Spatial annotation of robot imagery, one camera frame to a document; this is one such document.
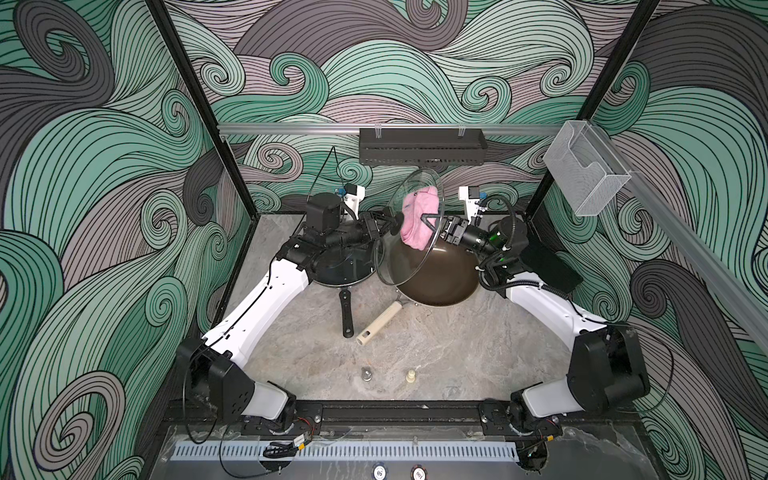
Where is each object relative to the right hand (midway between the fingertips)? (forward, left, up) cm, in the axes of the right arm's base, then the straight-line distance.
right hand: (418, 222), depth 68 cm
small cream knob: (-25, +1, -33) cm, 41 cm away
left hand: (+1, +6, +1) cm, 6 cm away
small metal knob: (-24, +13, -33) cm, 43 cm away
